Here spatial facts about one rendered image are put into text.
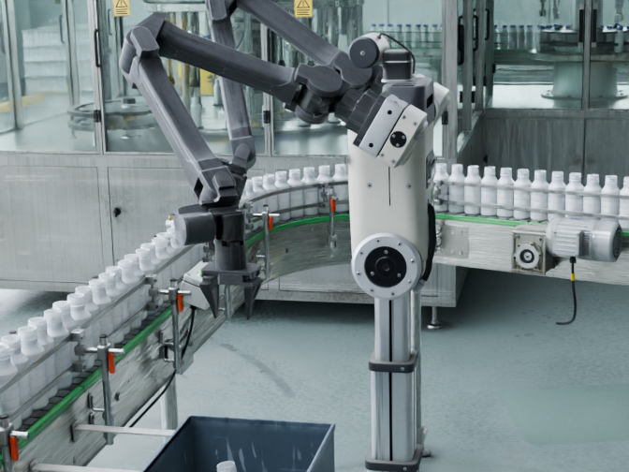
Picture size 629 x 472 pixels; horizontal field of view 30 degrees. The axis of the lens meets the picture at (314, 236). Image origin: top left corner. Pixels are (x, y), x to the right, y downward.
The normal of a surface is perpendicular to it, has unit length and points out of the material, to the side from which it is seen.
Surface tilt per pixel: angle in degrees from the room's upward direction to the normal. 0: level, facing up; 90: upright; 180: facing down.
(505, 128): 90
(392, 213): 101
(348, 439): 0
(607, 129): 90
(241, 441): 90
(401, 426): 90
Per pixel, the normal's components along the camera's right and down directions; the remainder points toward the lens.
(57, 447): 0.98, 0.03
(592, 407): -0.02, -0.97
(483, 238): -0.51, 0.21
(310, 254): 0.55, 0.18
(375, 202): -0.21, 0.40
